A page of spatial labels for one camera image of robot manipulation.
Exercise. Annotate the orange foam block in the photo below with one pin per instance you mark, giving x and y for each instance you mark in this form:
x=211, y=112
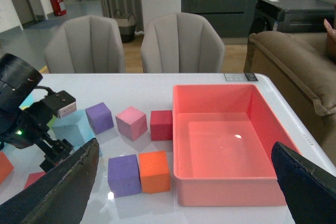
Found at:
x=6, y=167
x=154, y=172

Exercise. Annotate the orange foam block right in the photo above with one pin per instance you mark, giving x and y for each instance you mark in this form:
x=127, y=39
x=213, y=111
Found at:
x=154, y=172

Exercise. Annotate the dark red foam block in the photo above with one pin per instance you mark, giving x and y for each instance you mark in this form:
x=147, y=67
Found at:
x=161, y=125

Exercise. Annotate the pink plastic bin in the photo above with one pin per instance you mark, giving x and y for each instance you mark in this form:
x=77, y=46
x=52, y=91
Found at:
x=223, y=135

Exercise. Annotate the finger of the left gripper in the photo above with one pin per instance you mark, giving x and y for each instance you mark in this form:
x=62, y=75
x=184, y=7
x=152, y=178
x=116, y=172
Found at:
x=55, y=151

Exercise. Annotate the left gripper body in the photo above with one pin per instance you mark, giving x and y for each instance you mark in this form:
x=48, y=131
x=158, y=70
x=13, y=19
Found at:
x=24, y=128

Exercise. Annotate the red foam block centre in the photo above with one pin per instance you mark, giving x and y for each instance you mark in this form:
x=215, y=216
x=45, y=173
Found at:
x=32, y=178

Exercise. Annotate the purple foam block near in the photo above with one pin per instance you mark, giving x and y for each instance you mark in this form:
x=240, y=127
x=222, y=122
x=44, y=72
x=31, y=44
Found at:
x=124, y=176

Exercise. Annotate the purple foam block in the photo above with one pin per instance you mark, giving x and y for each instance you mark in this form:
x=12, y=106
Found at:
x=99, y=117
x=124, y=176

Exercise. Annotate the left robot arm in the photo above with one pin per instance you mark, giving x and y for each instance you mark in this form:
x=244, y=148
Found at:
x=18, y=80

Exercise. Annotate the grey chair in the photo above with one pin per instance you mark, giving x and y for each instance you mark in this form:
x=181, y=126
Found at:
x=181, y=43
x=87, y=44

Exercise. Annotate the brown sofa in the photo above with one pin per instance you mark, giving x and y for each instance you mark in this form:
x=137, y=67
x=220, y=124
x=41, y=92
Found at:
x=300, y=68

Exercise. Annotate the pink foam block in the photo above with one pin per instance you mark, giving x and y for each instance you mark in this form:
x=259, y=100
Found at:
x=131, y=123

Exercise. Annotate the blue foam block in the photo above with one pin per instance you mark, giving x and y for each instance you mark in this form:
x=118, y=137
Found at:
x=74, y=128

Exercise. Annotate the grey chair right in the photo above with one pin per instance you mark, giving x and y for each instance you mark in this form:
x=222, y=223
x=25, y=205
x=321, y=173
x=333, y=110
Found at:
x=181, y=43

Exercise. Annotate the table label sticker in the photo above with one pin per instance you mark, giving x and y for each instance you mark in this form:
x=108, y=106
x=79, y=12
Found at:
x=240, y=77

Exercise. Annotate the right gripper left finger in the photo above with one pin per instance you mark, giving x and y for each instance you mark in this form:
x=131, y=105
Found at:
x=61, y=195

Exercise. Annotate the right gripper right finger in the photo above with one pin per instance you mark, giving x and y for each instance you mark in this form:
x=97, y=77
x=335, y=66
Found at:
x=309, y=190

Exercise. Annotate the purple foam block far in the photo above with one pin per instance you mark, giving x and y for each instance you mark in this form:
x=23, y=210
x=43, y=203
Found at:
x=99, y=117

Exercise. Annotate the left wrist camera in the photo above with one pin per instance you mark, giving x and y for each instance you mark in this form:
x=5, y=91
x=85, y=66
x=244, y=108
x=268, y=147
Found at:
x=61, y=104

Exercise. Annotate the orange foam block left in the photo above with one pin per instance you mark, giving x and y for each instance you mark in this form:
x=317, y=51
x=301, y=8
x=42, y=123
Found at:
x=6, y=167

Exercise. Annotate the woven basket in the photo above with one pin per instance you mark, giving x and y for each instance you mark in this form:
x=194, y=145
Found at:
x=126, y=26

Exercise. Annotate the grey chair left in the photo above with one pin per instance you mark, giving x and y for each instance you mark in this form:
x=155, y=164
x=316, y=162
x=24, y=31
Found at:
x=87, y=44

